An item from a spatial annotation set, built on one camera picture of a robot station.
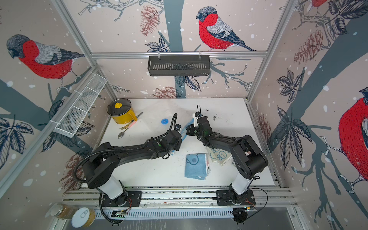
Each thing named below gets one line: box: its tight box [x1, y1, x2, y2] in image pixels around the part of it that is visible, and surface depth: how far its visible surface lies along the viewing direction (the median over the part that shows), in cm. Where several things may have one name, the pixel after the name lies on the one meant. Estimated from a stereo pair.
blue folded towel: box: [184, 153, 211, 181], surface depth 85 cm
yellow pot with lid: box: [106, 98, 138, 125], surface depth 103 cm
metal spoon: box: [117, 123, 131, 139], surface depth 102 cm
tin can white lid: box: [70, 207, 97, 229], surface depth 66 cm
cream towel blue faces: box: [207, 147, 233, 167], surface depth 89 cm
